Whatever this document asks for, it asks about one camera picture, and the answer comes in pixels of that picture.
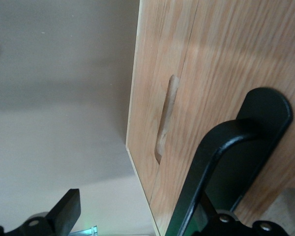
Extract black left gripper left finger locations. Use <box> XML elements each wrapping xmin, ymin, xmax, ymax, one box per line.
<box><xmin>4</xmin><ymin>188</ymin><xmax>82</xmax><ymax>236</ymax></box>

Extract wooden drawer with notch grip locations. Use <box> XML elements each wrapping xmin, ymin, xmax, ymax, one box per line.
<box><xmin>125</xmin><ymin>0</ymin><xmax>200</xmax><ymax>236</ymax></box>

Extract wooden drawer with black handle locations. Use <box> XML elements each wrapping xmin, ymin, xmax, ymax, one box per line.
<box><xmin>149</xmin><ymin>0</ymin><xmax>295</xmax><ymax>236</ymax></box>

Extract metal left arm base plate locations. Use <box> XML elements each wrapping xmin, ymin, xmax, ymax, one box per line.
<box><xmin>70</xmin><ymin>224</ymin><xmax>99</xmax><ymax>236</ymax></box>

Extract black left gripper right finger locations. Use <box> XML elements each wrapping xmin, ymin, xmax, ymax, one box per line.
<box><xmin>198</xmin><ymin>193</ymin><xmax>289</xmax><ymax>236</ymax></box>

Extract black metal drawer handle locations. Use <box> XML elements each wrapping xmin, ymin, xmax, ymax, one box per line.
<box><xmin>166</xmin><ymin>87</ymin><xmax>294</xmax><ymax>236</ymax></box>

